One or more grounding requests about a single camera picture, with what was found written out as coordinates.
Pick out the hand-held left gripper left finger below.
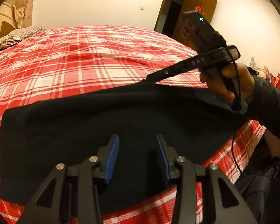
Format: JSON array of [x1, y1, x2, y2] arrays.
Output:
[[17, 134, 120, 224]]

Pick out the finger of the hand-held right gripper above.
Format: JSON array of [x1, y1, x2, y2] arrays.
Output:
[[146, 54, 211, 84]]

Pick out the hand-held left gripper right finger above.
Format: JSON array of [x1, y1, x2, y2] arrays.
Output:
[[149, 134, 258, 224]]

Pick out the black pants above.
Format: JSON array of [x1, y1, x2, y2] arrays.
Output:
[[0, 83, 250, 215]]

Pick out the person's right forearm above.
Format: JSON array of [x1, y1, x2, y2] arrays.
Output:
[[244, 66, 280, 148]]

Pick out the person's right hand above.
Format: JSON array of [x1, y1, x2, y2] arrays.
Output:
[[199, 63, 256, 104]]

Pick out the brown wooden door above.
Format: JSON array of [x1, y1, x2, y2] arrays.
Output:
[[171, 0, 217, 46]]

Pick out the red plaid bed sheet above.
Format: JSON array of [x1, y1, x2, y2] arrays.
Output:
[[0, 26, 267, 224]]

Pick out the person's dark clothing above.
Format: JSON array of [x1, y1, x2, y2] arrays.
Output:
[[233, 128, 280, 210]]

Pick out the striped floral pillow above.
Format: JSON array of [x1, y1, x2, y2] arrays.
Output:
[[0, 26, 46, 50]]

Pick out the beige floral curtain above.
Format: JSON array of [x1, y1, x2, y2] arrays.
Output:
[[11, 0, 36, 28]]

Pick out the cream and brown headboard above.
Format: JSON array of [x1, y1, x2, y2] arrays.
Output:
[[0, 2, 20, 49]]

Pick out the brown door frame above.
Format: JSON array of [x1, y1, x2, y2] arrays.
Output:
[[153, 0, 195, 38]]

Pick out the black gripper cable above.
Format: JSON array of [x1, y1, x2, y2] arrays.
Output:
[[225, 47, 242, 182]]

